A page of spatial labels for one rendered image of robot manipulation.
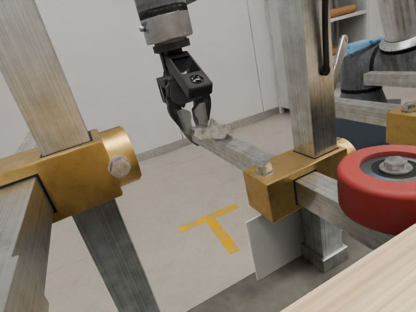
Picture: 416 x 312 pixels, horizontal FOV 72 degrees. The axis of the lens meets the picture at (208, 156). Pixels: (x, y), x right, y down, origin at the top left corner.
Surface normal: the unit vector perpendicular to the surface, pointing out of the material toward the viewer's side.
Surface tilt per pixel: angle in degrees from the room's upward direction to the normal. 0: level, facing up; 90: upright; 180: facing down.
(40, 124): 90
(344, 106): 90
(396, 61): 110
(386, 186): 0
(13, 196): 0
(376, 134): 90
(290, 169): 0
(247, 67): 90
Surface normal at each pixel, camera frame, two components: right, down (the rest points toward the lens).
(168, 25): 0.22, 0.36
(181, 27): 0.61, 0.20
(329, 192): -0.22, -0.90
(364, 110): -0.88, 0.35
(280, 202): 0.42, 0.27
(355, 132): -0.60, 0.44
